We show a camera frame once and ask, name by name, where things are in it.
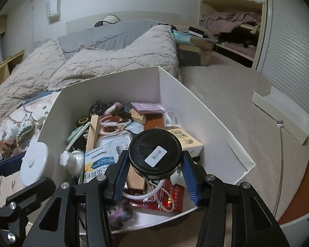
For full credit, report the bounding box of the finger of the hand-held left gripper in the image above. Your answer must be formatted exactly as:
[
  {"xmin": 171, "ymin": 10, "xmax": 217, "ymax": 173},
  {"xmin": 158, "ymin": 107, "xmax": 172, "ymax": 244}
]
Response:
[
  {"xmin": 0, "ymin": 150, "xmax": 26, "ymax": 186},
  {"xmin": 0, "ymin": 177, "xmax": 57, "ymax": 242}
]

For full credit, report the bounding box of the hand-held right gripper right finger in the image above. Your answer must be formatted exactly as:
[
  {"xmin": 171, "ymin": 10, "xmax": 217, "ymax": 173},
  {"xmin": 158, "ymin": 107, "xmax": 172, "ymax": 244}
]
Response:
[{"xmin": 181, "ymin": 150, "xmax": 290, "ymax": 247}]

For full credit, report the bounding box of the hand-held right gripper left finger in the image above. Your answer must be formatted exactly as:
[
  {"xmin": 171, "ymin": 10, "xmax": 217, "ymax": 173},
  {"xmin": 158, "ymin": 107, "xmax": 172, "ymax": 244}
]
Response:
[{"xmin": 22, "ymin": 149, "xmax": 130, "ymax": 247}]

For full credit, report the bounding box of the white round disc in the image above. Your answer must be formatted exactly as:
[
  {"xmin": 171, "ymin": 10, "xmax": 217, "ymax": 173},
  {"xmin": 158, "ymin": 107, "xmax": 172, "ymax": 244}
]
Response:
[{"xmin": 20, "ymin": 141, "xmax": 50, "ymax": 187}]

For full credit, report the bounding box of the blue white sachet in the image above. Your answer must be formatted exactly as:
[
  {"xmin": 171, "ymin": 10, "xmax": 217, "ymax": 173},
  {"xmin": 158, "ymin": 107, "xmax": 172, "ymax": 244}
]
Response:
[{"xmin": 84, "ymin": 148, "xmax": 119, "ymax": 184}]

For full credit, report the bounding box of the large white ring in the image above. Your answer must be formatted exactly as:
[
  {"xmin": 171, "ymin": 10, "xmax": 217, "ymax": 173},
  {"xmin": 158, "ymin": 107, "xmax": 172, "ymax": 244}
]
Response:
[{"xmin": 124, "ymin": 179, "xmax": 165, "ymax": 200}]

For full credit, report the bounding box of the black round tin white label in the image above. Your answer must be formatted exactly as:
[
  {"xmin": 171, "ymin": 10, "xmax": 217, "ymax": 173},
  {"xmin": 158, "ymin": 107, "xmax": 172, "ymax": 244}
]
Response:
[{"xmin": 127, "ymin": 129, "xmax": 183, "ymax": 181}]

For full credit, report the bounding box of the white plastic bottle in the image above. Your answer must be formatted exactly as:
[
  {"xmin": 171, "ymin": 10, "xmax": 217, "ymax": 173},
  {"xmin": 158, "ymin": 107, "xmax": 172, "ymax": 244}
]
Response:
[{"xmin": 60, "ymin": 150, "xmax": 85, "ymax": 177}]

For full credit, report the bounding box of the blue packet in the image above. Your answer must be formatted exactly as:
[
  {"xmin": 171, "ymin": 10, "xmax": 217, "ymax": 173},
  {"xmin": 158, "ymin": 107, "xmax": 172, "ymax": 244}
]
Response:
[{"xmin": 125, "ymin": 122, "xmax": 145, "ymax": 134}]

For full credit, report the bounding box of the wooden block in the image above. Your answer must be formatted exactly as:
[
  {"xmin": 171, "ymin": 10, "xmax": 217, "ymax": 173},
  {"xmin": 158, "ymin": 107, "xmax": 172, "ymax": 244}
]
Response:
[{"xmin": 85, "ymin": 115, "xmax": 99, "ymax": 155}]

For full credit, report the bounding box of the small white ring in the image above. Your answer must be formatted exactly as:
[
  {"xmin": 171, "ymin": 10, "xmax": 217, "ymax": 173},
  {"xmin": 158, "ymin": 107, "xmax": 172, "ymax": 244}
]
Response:
[{"xmin": 66, "ymin": 122, "xmax": 91, "ymax": 151}]

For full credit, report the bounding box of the green round case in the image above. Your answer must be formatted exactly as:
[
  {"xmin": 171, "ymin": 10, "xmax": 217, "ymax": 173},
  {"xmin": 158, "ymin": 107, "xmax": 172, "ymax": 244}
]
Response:
[{"xmin": 66, "ymin": 127, "xmax": 89, "ymax": 147}]

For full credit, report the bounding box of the pink notebook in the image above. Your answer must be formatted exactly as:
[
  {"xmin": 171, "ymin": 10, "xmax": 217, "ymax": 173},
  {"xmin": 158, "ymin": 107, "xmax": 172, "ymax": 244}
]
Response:
[{"xmin": 129, "ymin": 101, "xmax": 165, "ymax": 114}]

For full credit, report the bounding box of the white shoe box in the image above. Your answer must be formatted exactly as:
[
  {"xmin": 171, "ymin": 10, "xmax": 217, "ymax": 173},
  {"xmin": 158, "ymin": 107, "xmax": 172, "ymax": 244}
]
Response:
[{"xmin": 36, "ymin": 66, "xmax": 256, "ymax": 234}]

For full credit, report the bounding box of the white plastic holder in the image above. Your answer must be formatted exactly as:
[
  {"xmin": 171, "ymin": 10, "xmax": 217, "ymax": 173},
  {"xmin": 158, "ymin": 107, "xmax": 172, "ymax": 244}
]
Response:
[{"xmin": 170, "ymin": 171, "xmax": 184, "ymax": 186}]

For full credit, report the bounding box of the brown cardboard piece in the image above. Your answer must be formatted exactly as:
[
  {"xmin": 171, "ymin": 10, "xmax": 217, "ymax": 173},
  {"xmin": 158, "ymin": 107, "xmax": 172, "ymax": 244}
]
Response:
[{"xmin": 126, "ymin": 171, "xmax": 146, "ymax": 189}]

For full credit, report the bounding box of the skin-coloured tape roll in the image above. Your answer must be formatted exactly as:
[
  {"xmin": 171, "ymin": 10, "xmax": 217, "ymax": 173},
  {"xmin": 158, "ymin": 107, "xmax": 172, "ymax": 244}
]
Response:
[{"xmin": 0, "ymin": 139, "xmax": 16, "ymax": 155}]

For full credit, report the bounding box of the red box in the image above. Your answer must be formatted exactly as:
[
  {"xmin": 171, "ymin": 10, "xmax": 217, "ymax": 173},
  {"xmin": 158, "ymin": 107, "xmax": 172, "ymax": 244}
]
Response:
[{"xmin": 130, "ymin": 179, "xmax": 184, "ymax": 213}]

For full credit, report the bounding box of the white fluffy item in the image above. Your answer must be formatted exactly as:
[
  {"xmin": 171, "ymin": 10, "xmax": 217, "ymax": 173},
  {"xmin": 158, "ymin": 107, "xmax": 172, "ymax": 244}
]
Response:
[{"xmin": 0, "ymin": 126, "xmax": 17, "ymax": 142}]

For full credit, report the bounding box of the colourful crochet coaster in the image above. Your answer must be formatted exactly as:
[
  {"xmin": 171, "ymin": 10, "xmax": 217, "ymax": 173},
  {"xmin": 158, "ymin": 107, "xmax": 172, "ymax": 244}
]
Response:
[{"xmin": 107, "ymin": 203, "xmax": 134, "ymax": 231}]

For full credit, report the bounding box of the yellow tissue box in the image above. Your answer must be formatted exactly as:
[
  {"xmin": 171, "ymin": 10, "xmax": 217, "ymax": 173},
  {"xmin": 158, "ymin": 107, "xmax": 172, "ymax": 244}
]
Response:
[{"xmin": 160, "ymin": 126, "xmax": 204, "ymax": 157}]

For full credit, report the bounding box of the metal keyring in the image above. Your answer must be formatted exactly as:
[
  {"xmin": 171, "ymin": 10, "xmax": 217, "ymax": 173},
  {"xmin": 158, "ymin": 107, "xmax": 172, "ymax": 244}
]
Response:
[{"xmin": 35, "ymin": 116, "xmax": 48, "ymax": 129}]

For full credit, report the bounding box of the printed bed sheet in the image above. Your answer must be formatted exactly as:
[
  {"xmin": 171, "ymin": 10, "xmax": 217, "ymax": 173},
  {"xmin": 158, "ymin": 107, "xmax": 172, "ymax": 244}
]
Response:
[{"xmin": 0, "ymin": 93, "xmax": 60, "ymax": 237}]

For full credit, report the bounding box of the kraft paper tag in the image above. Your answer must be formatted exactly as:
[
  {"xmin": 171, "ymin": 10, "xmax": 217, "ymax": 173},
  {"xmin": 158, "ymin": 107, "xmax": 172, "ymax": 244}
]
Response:
[{"xmin": 130, "ymin": 108, "xmax": 147, "ymax": 126}]

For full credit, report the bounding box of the brown leather card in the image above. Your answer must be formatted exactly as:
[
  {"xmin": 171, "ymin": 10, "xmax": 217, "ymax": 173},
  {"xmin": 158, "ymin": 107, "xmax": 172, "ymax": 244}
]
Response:
[{"xmin": 144, "ymin": 113, "xmax": 165, "ymax": 130}]

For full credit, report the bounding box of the small black tin yellow print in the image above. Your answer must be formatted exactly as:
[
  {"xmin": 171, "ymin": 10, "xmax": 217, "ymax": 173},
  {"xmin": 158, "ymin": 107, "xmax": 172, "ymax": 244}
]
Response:
[{"xmin": 75, "ymin": 115, "xmax": 92, "ymax": 128}]

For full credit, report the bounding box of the pink crochet piece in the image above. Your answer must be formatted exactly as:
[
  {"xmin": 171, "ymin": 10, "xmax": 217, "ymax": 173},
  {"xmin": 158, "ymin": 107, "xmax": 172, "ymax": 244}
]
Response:
[{"xmin": 104, "ymin": 101, "xmax": 130, "ymax": 119}]

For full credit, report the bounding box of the dark crochet piece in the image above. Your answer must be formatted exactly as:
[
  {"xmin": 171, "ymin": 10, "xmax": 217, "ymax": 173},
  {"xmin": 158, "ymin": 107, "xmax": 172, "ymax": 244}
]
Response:
[{"xmin": 89, "ymin": 103, "xmax": 107, "ymax": 116}]

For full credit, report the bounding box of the metal back scratcher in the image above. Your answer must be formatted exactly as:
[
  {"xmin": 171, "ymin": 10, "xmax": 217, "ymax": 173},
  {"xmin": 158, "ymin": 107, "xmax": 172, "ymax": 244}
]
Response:
[{"xmin": 273, "ymin": 120, "xmax": 285, "ymax": 215}]

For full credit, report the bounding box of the wooden shelf unit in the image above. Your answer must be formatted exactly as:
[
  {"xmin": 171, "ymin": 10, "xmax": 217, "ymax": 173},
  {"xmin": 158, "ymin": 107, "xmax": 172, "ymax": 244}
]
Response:
[{"xmin": 0, "ymin": 15, "xmax": 25, "ymax": 88}]

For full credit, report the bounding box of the beige fluffy blanket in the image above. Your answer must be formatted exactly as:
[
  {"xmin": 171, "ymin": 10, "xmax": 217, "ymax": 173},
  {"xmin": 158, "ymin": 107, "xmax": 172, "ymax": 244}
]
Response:
[{"xmin": 0, "ymin": 25, "xmax": 182, "ymax": 132}]

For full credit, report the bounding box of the white shoe box lid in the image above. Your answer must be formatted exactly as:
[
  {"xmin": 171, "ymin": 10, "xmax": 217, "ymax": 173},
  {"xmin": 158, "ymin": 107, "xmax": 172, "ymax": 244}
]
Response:
[{"xmin": 252, "ymin": 85, "xmax": 309, "ymax": 145}]

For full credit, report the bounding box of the brown cardboard box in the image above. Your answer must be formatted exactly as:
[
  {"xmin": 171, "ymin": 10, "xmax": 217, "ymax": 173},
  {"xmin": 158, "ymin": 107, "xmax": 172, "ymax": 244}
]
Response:
[{"xmin": 179, "ymin": 40, "xmax": 214, "ymax": 67}]

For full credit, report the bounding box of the grey pillow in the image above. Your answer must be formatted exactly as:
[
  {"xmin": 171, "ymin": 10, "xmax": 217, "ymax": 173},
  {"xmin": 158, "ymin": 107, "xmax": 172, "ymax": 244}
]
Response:
[{"xmin": 32, "ymin": 19, "xmax": 160, "ymax": 59}]

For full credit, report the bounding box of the teal cloth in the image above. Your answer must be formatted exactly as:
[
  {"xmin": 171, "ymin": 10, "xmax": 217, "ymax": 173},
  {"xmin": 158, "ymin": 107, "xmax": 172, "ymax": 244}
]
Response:
[{"xmin": 170, "ymin": 29, "xmax": 193, "ymax": 44}]

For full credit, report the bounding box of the black box white label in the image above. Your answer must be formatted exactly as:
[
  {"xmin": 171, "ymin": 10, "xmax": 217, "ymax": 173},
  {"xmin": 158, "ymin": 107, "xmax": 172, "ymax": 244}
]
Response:
[{"xmin": 188, "ymin": 26, "xmax": 206, "ymax": 38}]

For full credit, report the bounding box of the sun visor cap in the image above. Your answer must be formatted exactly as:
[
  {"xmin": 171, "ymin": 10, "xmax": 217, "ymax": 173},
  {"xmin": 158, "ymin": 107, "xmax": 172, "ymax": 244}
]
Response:
[{"xmin": 94, "ymin": 15, "xmax": 121, "ymax": 27}]

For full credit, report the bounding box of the pile of clothes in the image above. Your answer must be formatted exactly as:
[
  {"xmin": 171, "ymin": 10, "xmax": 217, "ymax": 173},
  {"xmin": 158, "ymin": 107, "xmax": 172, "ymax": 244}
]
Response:
[{"xmin": 202, "ymin": 12, "xmax": 263, "ymax": 50}]

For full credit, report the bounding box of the white louvered door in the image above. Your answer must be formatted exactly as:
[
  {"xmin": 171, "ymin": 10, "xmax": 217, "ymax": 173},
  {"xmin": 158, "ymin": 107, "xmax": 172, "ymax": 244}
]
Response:
[{"xmin": 256, "ymin": 0, "xmax": 309, "ymax": 132}]

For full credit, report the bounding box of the wardrobe shelf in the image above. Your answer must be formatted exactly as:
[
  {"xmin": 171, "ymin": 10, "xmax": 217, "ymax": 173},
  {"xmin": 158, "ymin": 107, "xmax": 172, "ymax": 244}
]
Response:
[{"xmin": 199, "ymin": 0, "xmax": 267, "ymax": 69}]

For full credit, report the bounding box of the white orange ring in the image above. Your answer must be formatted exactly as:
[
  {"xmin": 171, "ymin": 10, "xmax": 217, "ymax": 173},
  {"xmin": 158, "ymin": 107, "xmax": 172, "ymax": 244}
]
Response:
[{"xmin": 99, "ymin": 123, "xmax": 133, "ymax": 137}]

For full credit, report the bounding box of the white hanging wall bag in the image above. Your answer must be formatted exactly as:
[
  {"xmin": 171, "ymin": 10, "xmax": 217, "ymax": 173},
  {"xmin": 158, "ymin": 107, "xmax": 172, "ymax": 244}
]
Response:
[{"xmin": 46, "ymin": 0, "xmax": 61, "ymax": 18}]

